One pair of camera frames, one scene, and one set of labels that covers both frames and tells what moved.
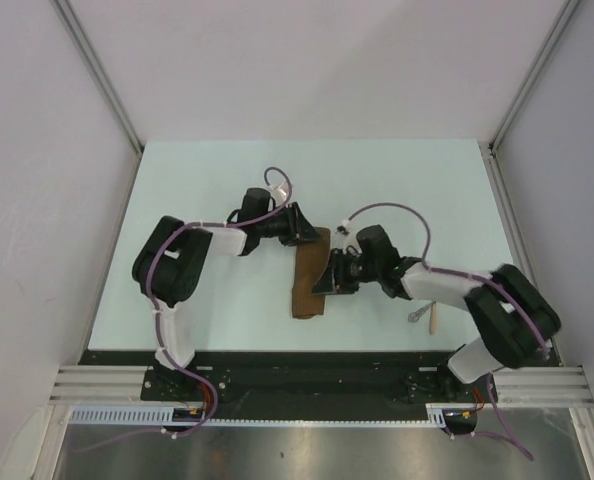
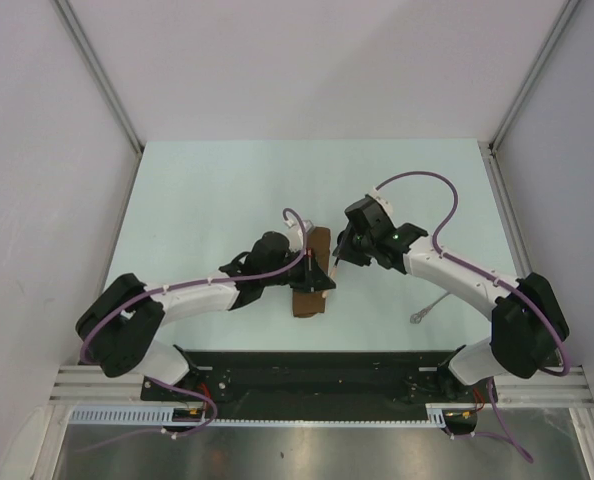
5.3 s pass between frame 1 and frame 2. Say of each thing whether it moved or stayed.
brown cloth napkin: stayed
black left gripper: moved
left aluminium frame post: stayed
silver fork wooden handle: moved
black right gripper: moved
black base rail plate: stayed
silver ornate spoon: stayed
